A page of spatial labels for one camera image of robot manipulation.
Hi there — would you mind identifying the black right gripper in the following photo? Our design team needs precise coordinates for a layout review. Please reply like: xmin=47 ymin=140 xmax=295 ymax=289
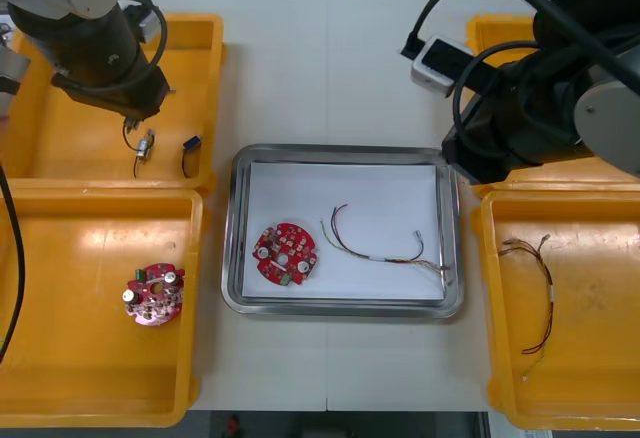
xmin=441 ymin=102 xmax=526 ymax=187

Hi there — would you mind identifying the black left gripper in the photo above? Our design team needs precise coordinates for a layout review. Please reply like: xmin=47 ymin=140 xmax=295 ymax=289
xmin=51 ymin=63 xmax=170 ymax=134

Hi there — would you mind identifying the metal solenoid with spring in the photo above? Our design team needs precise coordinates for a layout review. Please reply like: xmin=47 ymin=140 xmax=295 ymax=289
xmin=122 ymin=120 xmax=158 ymax=180

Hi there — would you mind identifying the blue label solenoid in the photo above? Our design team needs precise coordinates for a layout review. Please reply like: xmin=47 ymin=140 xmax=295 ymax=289
xmin=180 ymin=136 xmax=205 ymax=180

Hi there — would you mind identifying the yellow-orange plastic bin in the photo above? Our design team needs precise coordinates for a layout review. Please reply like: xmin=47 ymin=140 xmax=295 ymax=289
xmin=0 ymin=12 xmax=225 ymax=192
xmin=464 ymin=14 xmax=640 ymax=190
xmin=0 ymin=180 xmax=212 ymax=430
xmin=471 ymin=187 xmax=640 ymax=432

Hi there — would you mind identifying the white sheet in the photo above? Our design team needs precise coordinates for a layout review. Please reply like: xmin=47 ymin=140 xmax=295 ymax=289
xmin=240 ymin=161 xmax=449 ymax=302

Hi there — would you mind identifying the round red circuit board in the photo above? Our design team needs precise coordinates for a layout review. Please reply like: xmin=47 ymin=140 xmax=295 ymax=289
xmin=252 ymin=221 xmax=322 ymax=289
xmin=121 ymin=263 xmax=187 ymax=328

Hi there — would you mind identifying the steel tray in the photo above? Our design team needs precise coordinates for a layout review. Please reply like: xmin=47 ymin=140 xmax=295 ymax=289
xmin=220 ymin=143 xmax=467 ymax=321

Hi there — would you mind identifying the multicolour wire harness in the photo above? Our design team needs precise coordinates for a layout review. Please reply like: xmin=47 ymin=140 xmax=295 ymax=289
xmin=319 ymin=203 xmax=454 ymax=285

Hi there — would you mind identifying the red-black wire harness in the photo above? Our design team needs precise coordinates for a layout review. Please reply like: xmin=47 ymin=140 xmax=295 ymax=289
xmin=498 ymin=234 xmax=556 ymax=385

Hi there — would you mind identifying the black cable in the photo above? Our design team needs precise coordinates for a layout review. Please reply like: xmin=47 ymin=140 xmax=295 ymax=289
xmin=0 ymin=165 xmax=27 ymax=365

